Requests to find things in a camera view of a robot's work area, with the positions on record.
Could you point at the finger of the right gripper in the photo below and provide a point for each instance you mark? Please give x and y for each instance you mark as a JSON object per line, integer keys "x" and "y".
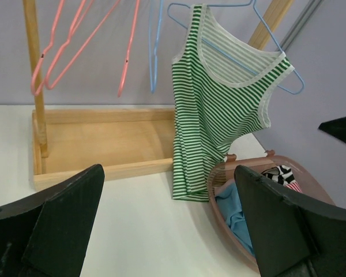
{"x": 335, "y": 128}

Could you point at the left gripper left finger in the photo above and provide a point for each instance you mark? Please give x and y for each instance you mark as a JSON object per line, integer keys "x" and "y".
{"x": 47, "y": 233}

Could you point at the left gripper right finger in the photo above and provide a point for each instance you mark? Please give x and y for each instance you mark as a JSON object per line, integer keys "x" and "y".
{"x": 292, "y": 234}

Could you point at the red white striped tank top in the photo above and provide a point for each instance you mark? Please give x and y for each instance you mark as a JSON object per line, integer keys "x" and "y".
{"x": 294, "y": 186}

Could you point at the black white striped tank top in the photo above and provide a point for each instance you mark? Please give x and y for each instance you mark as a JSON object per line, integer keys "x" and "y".
{"x": 282, "y": 174}

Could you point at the blue tank top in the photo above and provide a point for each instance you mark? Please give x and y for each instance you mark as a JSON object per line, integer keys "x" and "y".
{"x": 230, "y": 208}

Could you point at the green white striped tank top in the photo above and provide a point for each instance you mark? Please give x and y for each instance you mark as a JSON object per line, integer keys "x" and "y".
{"x": 222, "y": 89}

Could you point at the blue wire hanger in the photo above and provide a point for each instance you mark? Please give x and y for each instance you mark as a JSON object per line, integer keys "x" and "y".
{"x": 152, "y": 50}
{"x": 262, "y": 34}

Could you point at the wooden clothes rack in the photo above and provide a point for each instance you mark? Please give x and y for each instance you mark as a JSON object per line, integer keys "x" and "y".
{"x": 126, "y": 142}

